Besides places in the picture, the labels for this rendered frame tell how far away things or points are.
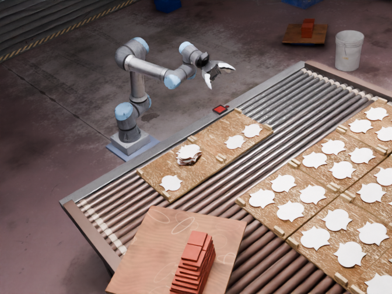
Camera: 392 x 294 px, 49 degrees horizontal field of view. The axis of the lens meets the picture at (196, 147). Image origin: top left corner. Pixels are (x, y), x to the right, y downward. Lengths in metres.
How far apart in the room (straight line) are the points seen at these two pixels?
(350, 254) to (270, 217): 0.41
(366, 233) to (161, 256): 0.95
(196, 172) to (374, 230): 0.99
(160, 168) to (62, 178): 1.84
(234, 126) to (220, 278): 1.18
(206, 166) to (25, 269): 1.78
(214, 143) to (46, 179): 2.11
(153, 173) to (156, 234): 0.56
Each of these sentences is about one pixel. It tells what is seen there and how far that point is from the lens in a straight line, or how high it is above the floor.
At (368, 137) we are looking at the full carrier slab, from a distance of 2.70.
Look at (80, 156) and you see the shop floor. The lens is 4.42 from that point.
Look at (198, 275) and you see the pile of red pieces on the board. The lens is 1.76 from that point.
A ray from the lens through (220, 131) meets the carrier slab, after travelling 2.74.
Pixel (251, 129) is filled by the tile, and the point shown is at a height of 0.95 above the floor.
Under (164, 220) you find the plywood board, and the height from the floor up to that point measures 1.04.
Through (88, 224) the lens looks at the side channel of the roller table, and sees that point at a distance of 2.36.
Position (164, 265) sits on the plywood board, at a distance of 1.96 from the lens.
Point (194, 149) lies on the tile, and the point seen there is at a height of 1.00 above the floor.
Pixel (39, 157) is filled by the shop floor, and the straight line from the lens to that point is 4.62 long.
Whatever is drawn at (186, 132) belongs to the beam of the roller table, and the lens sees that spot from 2.82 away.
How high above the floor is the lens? 2.62
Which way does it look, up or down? 39 degrees down
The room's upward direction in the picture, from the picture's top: 10 degrees counter-clockwise
